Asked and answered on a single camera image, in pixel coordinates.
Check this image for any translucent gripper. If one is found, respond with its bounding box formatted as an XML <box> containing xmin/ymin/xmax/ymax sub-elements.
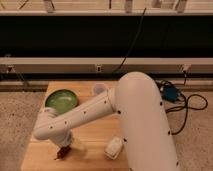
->
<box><xmin>57</xmin><ymin>132</ymin><xmax>73</xmax><ymax>148</ymax></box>

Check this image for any dried red chili pepper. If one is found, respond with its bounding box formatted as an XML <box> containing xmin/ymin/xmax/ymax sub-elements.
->
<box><xmin>56</xmin><ymin>146</ymin><xmax>71</xmax><ymax>159</ymax></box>

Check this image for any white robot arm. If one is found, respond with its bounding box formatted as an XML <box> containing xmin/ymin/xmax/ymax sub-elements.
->
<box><xmin>33</xmin><ymin>72</ymin><xmax>181</xmax><ymax>171</ymax></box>

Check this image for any green ceramic bowl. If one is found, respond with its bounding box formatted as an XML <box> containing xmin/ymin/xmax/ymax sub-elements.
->
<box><xmin>45</xmin><ymin>89</ymin><xmax>78</xmax><ymax>115</ymax></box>

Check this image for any clear plastic cup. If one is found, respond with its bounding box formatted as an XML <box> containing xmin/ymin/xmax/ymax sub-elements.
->
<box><xmin>92</xmin><ymin>83</ymin><xmax>108</xmax><ymax>95</ymax></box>

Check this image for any blue power box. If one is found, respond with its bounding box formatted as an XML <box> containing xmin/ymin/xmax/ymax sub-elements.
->
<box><xmin>162</xmin><ymin>86</ymin><xmax>180</xmax><ymax>102</ymax></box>

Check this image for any white wall outlet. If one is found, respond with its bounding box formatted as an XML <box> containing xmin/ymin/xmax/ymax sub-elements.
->
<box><xmin>97</xmin><ymin>65</ymin><xmax>102</xmax><ymax>73</ymax></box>

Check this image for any black floor cable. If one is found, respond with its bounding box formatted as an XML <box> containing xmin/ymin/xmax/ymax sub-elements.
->
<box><xmin>154</xmin><ymin>79</ymin><xmax>209</xmax><ymax>136</ymax></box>

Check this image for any black hanging cable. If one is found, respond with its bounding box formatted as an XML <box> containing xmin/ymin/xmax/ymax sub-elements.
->
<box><xmin>111</xmin><ymin>7</ymin><xmax>147</xmax><ymax>74</ymax></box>

